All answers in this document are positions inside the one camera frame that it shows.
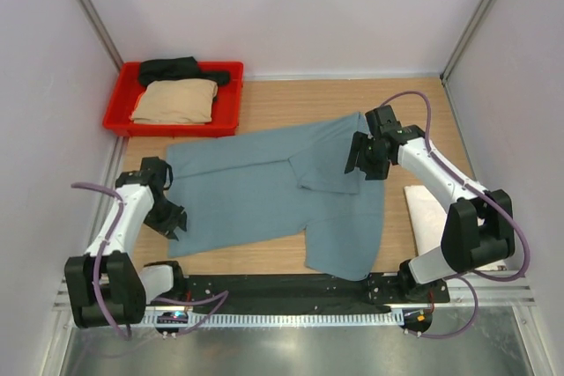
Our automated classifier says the slotted cable duct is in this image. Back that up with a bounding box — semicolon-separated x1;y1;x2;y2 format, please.
137;310;404;329

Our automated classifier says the blue t-shirt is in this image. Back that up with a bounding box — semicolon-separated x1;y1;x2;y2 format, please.
167;113;385;281

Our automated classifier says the red plastic bin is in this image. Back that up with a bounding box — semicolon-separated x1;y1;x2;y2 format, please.
102;62;243;137

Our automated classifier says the black t-shirt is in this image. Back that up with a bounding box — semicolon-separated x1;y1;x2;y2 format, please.
137;56;231;87

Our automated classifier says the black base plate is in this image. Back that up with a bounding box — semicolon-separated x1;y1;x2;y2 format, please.
165;272;450;313

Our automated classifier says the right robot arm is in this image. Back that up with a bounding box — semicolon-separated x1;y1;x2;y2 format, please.
345;105;516;302

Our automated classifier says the beige folded t-shirt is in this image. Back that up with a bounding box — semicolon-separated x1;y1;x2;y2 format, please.
130;79;219;125

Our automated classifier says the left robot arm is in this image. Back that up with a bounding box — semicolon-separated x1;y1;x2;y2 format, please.
64;157;187;330

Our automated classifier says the white folded t-shirt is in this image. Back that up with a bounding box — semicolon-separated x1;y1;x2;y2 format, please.
401;186;515;284

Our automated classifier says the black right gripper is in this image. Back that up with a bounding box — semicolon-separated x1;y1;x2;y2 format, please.
345;131;390;181

